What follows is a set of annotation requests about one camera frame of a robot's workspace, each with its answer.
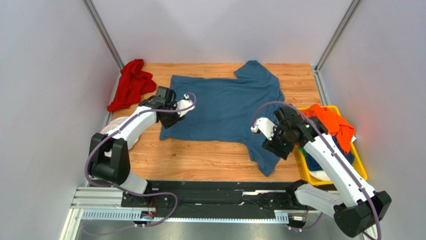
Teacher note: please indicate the teal blue t shirt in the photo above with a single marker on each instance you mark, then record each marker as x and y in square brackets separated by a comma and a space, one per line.
[225, 108]

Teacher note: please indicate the navy blue t shirt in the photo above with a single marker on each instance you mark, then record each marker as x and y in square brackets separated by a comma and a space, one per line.
[313, 165]

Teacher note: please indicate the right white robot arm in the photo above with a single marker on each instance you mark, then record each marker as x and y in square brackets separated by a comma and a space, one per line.
[357, 207]

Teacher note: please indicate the aluminium frame rail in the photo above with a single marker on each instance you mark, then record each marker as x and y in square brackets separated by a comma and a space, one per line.
[91, 204]

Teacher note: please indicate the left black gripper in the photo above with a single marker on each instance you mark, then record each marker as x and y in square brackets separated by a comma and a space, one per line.
[177, 119]

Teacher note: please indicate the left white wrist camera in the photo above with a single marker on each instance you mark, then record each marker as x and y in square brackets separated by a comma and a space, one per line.
[185, 105]

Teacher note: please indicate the red t shirt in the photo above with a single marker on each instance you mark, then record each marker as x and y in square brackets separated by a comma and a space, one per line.
[133, 83]

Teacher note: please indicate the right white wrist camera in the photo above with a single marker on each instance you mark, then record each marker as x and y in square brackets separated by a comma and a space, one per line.
[265, 126]

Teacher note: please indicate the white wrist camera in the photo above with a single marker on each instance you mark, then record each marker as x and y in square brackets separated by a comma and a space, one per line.
[265, 126]
[185, 105]

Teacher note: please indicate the white mesh laundry bag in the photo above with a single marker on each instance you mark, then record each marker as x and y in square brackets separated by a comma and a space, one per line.
[115, 123]

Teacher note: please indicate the orange t shirt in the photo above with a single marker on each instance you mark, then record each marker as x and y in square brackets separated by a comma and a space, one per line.
[336, 125]

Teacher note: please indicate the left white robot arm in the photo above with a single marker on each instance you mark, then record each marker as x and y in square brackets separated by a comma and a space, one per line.
[109, 158]

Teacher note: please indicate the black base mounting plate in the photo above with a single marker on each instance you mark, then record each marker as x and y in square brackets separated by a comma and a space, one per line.
[215, 199]

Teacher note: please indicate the yellow plastic bin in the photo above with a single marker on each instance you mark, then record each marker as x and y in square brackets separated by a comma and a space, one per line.
[357, 164]

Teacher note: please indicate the white t shirt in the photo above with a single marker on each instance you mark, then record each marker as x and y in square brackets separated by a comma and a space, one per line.
[320, 175]

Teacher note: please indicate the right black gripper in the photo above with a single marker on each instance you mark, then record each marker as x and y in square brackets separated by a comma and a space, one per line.
[276, 147]

